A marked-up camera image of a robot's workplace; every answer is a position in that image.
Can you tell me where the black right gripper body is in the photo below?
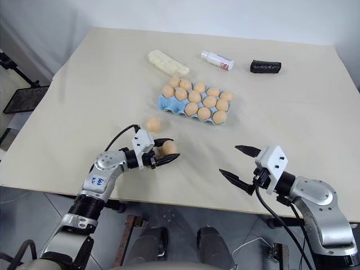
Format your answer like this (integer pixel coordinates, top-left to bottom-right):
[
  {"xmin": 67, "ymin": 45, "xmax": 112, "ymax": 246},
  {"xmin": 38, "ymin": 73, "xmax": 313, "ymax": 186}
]
[{"xmin": 253, "ymin": 166, "xmax": 272, "ymax": 188}]

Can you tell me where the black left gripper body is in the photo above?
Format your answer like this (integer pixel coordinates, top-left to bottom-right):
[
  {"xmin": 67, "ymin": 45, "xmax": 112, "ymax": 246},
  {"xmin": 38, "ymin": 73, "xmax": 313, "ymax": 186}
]
[{"xmin": 141, "ymin": 150, "xmax": 158, "ymax": 170}]

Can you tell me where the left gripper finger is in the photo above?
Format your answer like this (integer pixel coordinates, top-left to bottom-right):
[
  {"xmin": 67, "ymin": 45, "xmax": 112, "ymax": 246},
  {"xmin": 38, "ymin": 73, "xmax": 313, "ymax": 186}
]
[
  {"xmin": 153, "ymin": 137, "xmax": 176, "ymax": 151},
  {"xmin": 155, "ymin": 153, "xmax": 181, "ymax": 169}
]

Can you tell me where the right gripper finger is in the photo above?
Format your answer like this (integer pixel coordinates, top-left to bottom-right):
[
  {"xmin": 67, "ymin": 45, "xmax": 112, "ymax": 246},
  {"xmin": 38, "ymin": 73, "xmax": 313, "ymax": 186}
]
[
  {"xmin": 218, "ymin": 169, "xmax": 256, "ymax": 195},
  {"xmin": 235, "ymin": 145, "xmax": 262, "ymax": 158}
]

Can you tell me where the blue egg carton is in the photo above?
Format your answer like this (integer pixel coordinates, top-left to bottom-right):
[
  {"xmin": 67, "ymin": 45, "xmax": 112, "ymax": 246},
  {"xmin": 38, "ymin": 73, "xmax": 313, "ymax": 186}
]
[{"xmin": 156, "ymin": 81, "xmax": 236, "ymax": 127}]

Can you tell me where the dark grey rounded shape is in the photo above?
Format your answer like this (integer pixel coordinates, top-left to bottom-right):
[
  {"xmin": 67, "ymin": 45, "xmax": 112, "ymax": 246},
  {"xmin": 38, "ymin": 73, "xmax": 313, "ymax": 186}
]
[
  {"xmin": 130, "ymin": 226, "xmax": 170, "ymax": 268},
  {"xmin": 196, "ymin": 226, "xmax": 236, "ymax": 270}
]

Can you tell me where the white crumpled plastic bag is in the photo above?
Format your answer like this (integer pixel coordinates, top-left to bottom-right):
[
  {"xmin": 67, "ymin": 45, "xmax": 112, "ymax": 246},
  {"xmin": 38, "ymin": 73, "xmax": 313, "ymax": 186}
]
[{"xmin": 147, "ymin": 49, "xmax": 191, "ymax": 77}]

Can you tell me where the beige table cloth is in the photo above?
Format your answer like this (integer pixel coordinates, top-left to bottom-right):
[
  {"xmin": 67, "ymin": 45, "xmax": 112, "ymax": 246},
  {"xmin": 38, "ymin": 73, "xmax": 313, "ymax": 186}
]
[{"xmin": 0, "ymin": 26, "xmax": 360, "ymax": 219}]

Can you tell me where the black bag roll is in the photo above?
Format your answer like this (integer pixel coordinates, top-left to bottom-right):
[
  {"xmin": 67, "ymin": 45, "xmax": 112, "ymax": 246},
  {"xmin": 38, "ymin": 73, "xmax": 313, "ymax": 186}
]
[{"xmin": 249, "ymin": 59, "xmax": 283, "ymax": 75}]

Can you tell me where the white plastic bottle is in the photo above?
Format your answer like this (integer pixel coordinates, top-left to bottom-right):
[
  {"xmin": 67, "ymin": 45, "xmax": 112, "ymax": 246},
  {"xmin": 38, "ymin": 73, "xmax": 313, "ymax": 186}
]
[{"xmin": 200, "ymin": 50, "xmax": 235, "ymax": 71}]

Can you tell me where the black metal tray stand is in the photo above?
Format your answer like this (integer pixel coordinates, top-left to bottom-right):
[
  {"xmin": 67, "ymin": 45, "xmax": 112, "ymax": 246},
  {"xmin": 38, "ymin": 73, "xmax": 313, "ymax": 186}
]
[{"xmin": 2, "ymin": 85, "xmax": 52, "ymax": 115}]

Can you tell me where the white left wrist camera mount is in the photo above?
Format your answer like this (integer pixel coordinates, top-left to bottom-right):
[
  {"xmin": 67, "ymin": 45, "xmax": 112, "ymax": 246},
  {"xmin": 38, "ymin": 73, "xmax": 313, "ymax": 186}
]
[{"xmin": 131, "ymin": 129, "xmax": 156, "ymax": 170}]

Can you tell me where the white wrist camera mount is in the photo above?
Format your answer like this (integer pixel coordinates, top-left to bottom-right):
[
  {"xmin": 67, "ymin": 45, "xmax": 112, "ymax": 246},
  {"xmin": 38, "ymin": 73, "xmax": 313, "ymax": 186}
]
[
  {"xmin": 131, "ymin": 129, "xmax": 156, "ymax": 170},
  {"xmin": 254, "ymin": 145, "xmax": 289, "ymax": 195}
]

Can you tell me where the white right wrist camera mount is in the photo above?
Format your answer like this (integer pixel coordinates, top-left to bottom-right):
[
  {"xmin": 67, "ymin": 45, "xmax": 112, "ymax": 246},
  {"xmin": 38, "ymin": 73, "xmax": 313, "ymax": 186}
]
[{"xmin": 254, "ymin": 145, "xmax": 289, "ymax": 195}]

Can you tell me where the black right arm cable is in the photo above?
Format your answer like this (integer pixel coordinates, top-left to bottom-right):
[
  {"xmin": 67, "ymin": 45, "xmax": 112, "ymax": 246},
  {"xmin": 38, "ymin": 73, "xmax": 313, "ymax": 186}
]
[
  {"xmin": 277, "ymin": 196, "xmax": 313, "ymax": 259},
  {"xmin": 254, "ymin": 182, "xmax": 314, "ymax": 270}
]

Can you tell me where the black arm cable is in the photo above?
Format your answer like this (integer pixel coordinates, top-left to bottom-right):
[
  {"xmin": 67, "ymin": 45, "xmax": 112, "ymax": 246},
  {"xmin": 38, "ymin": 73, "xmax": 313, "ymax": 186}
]
[
  {"xmin": 104, "ymin": 124, "xmax": 141, "ymax": 152},
  {"xmin": 254, "ymin": 182, "xmax": 314, "ymax": 270},
  {"xmin": 277, "ymin": 196, "xmax": 313, "ymax": 259}
]

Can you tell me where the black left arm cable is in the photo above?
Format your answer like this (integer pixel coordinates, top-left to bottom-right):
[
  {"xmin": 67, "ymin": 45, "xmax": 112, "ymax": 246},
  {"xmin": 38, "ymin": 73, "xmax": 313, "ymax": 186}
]
[{"xmin": 104, "ymin": 124, "xmax": 141, "ymax": 152}]

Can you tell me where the thin white floor cable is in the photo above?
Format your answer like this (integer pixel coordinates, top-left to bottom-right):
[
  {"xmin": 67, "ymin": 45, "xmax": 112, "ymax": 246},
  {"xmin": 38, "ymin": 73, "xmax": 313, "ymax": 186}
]
[{"xmin": 234, "ymin": 237, "xmax": 271, "ymax": 254}]

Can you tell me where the rusty metal table bracket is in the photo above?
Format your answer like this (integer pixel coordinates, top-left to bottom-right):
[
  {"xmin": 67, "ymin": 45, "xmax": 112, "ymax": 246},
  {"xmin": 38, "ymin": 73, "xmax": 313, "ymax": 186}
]
[
  {"xmin": 267, "ymin": 242, "xmax": 291, "ymax": 270},
  {"xmin": 113, "ymin": 214, "xmax": 149, "ymax": 268}
]

